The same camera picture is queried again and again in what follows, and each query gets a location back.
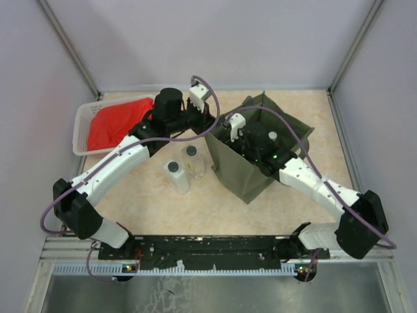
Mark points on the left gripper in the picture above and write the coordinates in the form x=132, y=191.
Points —
x=205, y=120

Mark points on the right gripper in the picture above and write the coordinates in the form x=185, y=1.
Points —
x=233, y=144

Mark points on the amber bottle white cap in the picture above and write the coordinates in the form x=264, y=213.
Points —
x=272, y=135

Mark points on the green canvas bag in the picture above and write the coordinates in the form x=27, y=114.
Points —
x=247, y=179

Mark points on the clear bottle black cap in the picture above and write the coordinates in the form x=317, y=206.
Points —
x=193, y=161

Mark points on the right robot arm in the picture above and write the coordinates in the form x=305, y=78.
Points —
x=356, y=216

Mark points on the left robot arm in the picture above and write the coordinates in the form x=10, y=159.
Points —
x=75, y=201

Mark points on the white bottle black cap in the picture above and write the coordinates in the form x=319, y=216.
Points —
x=177, y=177

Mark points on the red cloth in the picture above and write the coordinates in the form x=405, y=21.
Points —
x=111, y=124

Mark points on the white plastic basket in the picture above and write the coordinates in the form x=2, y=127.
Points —
x=82, y=123

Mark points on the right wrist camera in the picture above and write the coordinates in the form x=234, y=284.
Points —
x=234, y=122

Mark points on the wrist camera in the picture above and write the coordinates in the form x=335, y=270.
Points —
x=234, y=122
x=198, y=95

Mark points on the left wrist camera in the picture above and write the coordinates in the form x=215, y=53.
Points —
x=198, y=95

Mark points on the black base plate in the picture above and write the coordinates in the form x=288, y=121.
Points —
x=203, y=253

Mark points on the aluminium frame rail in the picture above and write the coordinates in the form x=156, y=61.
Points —
x=69, y=47

